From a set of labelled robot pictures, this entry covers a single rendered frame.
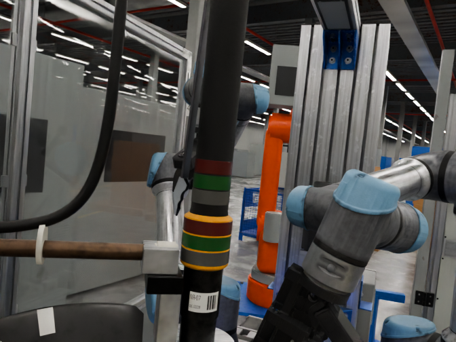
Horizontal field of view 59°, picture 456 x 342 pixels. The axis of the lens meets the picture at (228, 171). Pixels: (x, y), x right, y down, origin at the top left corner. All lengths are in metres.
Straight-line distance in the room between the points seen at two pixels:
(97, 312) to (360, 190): 0.36
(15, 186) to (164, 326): 0.82
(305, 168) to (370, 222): 0.71
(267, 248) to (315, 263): 3.76
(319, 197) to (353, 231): 0.17
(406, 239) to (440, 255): 1.57
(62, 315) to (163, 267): 0.22
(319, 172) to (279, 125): 3.16
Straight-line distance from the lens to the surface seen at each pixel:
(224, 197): 0.35
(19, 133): 1.12
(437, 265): 2.18
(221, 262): 0.35
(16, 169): 1.13
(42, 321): 0.54
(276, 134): 4.37
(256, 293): 4.45
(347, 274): 0.54
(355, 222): 0.52
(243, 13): 0.36
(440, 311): 2.24
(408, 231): 0.61
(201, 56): 0.37
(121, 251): 0.35
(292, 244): 1.25
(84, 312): 0.55
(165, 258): 0.35
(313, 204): 0.68
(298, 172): 1.24
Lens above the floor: 1.64
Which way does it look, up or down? 3 degrees down
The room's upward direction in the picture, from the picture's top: 6 degrees clockwise
